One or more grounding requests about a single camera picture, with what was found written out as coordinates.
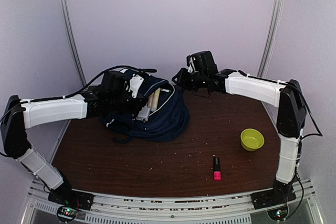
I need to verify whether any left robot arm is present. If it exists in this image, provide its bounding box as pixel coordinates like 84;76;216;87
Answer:
1;71;147;205

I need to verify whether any aluminium frame post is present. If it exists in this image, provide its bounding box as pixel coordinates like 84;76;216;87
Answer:
257;0;284;77
60;0;87;86

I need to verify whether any lime green plastic bowl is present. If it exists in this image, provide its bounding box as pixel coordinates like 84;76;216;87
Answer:
240;129;265;152

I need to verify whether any yellow highlighter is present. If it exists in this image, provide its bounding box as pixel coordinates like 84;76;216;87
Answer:
150;88;160;112

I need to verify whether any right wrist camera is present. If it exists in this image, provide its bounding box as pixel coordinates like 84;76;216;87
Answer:
186;55;196;73

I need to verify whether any right aluminium frame post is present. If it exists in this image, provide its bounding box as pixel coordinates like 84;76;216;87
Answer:
257;0;284;77

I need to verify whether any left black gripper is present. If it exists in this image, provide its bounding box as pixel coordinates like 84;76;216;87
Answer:
108;91;148;115

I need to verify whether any left aluminium frame post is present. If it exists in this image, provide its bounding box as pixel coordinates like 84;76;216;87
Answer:
60;0;87;86

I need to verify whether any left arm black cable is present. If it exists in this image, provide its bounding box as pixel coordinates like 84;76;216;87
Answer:
60;64;158;99

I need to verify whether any front aluminium rail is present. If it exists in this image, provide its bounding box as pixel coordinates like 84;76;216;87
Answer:
23;182;323;224

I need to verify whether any pale orange highlighter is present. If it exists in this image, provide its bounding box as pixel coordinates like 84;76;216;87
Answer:
147;93;154;109

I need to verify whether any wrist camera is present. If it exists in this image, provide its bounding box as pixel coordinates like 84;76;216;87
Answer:
129;74;144;99
186;55;196;73

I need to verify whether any pink black highlighter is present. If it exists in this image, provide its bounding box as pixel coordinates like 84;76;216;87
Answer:
213;156;222;181

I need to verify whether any blue capped whiteboard marker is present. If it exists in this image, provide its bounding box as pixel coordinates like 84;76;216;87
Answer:
160;88;171;93

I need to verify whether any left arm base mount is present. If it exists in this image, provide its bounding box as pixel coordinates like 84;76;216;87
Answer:
48;191;94;223

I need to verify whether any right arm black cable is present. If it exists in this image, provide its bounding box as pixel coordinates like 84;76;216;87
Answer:
283;84;323;219

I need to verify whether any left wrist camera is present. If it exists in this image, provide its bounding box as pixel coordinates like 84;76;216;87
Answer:
129;74;144;99

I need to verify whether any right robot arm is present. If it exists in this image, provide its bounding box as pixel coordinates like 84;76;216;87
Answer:
172;51;307;204

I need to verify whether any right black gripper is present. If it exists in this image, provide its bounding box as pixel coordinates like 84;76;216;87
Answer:
171;68;206;92

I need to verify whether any navy blue student backpack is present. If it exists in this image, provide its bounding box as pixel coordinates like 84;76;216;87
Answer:
99;68;190;143

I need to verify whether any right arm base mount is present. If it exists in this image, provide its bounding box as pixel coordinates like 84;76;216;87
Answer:
251;189;297;222

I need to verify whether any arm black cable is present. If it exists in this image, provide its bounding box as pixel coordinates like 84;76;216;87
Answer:
60;64;158;99
283;84;323;219

